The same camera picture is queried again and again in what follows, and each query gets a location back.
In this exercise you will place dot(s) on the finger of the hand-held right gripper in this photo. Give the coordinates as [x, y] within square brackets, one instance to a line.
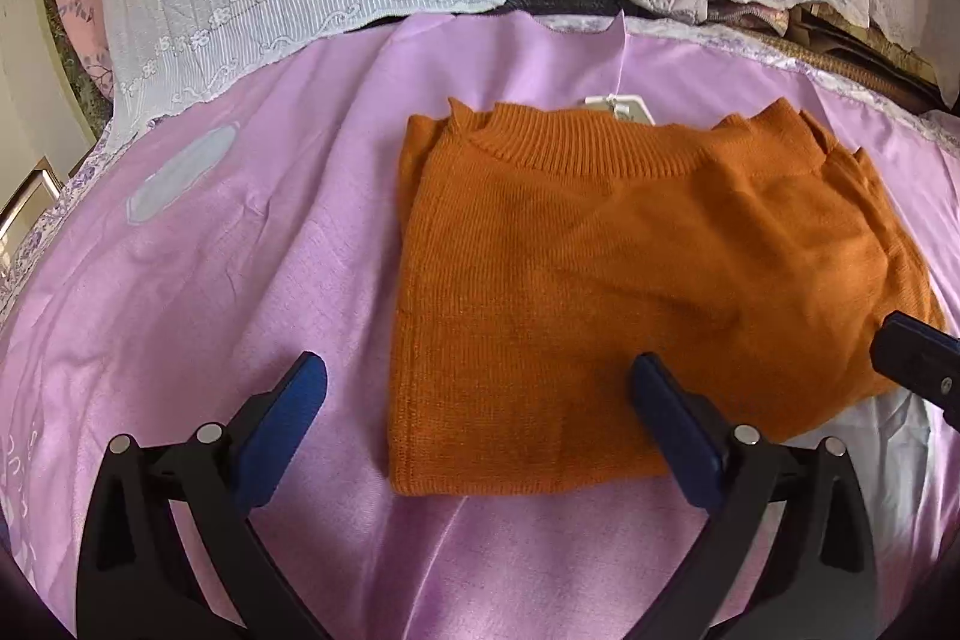
[919, 362]

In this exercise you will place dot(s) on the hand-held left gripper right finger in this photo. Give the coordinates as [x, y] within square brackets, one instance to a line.
[675, 437]

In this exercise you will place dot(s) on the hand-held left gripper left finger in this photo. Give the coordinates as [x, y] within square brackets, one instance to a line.
[285, 430]

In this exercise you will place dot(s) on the orange knit cat cardigan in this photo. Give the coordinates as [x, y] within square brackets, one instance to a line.
[600, 280]

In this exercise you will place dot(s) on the purple bed sheet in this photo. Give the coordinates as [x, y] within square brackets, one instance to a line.
[262, 272]

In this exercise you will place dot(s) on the grey oval patch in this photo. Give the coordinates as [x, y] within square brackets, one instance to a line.
[180, 175]

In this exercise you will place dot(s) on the white garment tag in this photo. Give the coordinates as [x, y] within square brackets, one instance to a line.
[619, 108]

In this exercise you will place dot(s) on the stack of folded blankets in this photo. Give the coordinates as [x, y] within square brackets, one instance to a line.
[825, 40]

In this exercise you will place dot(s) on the dark bed frame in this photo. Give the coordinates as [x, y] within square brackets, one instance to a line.
[919, 89]

